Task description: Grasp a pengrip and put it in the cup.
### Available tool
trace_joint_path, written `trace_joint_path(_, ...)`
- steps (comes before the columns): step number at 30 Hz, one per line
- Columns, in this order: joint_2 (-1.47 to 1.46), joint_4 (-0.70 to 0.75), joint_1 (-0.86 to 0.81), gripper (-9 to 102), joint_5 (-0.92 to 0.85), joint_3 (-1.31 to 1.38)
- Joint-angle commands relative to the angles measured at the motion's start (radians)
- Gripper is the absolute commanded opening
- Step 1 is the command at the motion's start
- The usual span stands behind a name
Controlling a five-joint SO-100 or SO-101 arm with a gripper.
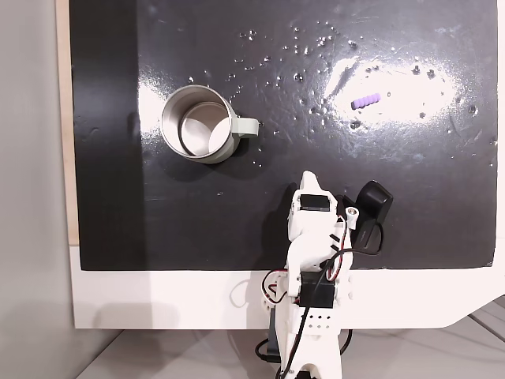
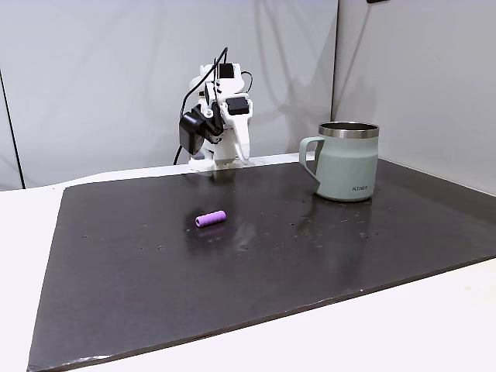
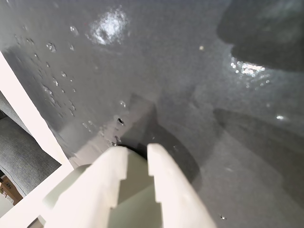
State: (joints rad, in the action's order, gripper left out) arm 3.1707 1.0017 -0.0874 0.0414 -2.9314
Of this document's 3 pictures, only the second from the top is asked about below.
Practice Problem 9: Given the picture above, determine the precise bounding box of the purple pen grip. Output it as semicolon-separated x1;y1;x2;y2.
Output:
195;210;228;229

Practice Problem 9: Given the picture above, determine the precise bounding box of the pale green mug steel rim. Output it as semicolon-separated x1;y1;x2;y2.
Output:
298;121;381;202

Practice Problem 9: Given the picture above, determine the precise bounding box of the black table mat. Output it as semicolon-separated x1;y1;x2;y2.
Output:
26;157;496;372

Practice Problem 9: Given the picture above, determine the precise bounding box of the black camera box with mount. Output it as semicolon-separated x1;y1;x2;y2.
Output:
178;103;226;156

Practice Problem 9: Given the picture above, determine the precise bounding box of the long black camera cable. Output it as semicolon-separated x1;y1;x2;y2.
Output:
172;46;229;165

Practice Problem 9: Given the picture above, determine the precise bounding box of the thin black wall strip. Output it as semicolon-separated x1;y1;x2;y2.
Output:
0;69;26;191

